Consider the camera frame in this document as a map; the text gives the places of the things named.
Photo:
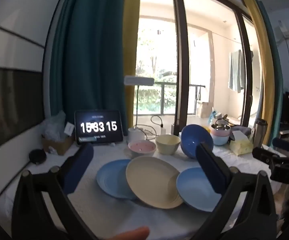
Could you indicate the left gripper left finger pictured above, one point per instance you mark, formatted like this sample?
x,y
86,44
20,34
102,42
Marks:
x,y
75,167

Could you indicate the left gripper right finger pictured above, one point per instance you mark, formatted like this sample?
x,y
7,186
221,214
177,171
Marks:
x,y
212,167

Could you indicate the light blue plate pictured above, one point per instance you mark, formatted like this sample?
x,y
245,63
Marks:
x,y
112,180
196,191

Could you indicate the dark blue bowl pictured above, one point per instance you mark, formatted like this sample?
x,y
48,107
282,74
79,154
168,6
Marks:
x,y
191,136

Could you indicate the cream bowl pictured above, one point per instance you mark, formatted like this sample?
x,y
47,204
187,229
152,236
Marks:
x,y
167,144

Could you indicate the pink speckled bowl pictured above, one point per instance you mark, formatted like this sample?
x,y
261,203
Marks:
x,y
141,148

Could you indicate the cream plate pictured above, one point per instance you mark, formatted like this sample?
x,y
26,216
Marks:
x,y
153,181

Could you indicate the pink and blue stacked bowls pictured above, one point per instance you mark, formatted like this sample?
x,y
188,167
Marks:
x,y
220,133

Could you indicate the person's hand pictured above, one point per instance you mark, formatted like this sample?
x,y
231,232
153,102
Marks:
x,y
138,234

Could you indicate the cardboard box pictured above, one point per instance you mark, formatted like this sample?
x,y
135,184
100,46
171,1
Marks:
x,y
57,147

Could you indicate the tablet showing clock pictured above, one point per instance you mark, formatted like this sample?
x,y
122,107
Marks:
x,y
98,127

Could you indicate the small white box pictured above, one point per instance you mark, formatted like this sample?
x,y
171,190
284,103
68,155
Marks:
x,y
69,129

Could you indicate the yellow tissue box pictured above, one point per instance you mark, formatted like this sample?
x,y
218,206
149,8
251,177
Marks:
x,y
241,144

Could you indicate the clear plastic bag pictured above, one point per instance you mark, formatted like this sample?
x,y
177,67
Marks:
x,y
53,127

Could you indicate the steel thermos bottle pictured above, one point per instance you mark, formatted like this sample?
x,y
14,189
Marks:
x,y
259,132

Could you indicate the black round puck device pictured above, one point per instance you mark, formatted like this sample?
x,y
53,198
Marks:
x,y
37,156

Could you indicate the grey cloth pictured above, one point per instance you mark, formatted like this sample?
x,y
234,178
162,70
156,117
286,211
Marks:
x,y
245,130

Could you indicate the white lamp base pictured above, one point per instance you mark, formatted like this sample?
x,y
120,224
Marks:
x,y
136,134

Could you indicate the white knit tablecloth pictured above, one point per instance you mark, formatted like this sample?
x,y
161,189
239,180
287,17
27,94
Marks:
x,y
107,216

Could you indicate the white phone charger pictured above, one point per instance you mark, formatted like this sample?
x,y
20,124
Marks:
x,y
162,131

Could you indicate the yellow curtain right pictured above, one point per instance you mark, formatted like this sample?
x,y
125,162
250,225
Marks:
x,y
267,66

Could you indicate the yellow curtain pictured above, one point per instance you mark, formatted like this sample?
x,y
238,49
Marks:
x,y
131,12
267,66

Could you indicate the teal curtain left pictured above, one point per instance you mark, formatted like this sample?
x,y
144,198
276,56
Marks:
x,y
86,70

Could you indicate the white desk lamp head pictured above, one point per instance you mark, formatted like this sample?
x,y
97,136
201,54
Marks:
x,y
138,81

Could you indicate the hanging teal towel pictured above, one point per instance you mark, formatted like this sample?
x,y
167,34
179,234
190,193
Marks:
x,y
237,72

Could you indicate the yellow curtain left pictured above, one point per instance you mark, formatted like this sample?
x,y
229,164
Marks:
x,y
131,12

